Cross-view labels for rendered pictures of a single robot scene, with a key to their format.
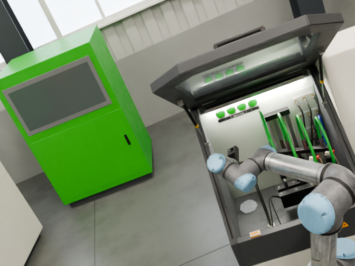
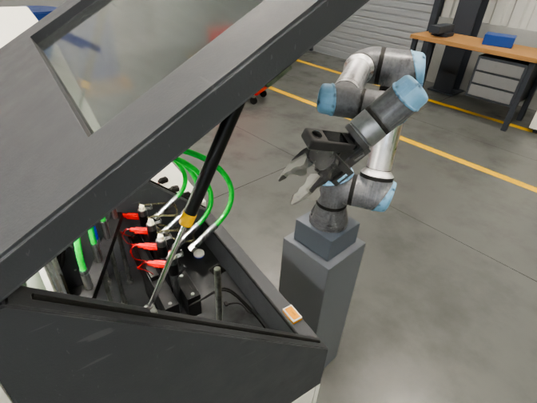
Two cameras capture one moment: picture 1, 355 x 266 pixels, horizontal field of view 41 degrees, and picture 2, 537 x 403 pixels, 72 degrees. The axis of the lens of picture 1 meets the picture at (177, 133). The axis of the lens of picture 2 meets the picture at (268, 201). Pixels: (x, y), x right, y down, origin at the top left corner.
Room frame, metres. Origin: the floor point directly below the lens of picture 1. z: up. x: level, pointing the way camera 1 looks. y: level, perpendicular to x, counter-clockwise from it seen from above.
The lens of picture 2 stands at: (2.33, 0.26, 1.77)
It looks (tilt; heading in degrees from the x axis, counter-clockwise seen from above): 35 degrees down; 225
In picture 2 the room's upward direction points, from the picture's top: 3 degrees clockwise
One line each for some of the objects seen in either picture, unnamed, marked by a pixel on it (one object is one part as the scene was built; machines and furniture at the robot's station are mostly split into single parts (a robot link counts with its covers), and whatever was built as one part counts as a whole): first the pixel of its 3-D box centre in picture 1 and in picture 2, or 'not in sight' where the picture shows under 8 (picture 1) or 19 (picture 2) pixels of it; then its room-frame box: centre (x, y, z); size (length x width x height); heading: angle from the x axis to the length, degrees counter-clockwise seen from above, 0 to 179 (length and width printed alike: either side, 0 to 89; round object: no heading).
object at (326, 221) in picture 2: not in sight; (329, 210); (1.34, -0.39, 0.95); 0.15 x 0.15 x 0.10
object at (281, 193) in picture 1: (313, 192); (163, 280); (1.99, -0.52, 0.91); 0.34 x 0.10 x 0.15; 80
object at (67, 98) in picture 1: (82, 118); not in sight; (4.94, 0.89, 0.81); 1.05 x 0.81 x 1.62; 84
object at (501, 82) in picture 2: not in sight; (469, 71); (-3.22, -1.56, 0.51); 1.60 x 0.70 x 1.03; 90
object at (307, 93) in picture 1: (308, 114); not in sight; (2.23, -0.69, 1.20); 0.13 x 0.03 x 0.31; 80
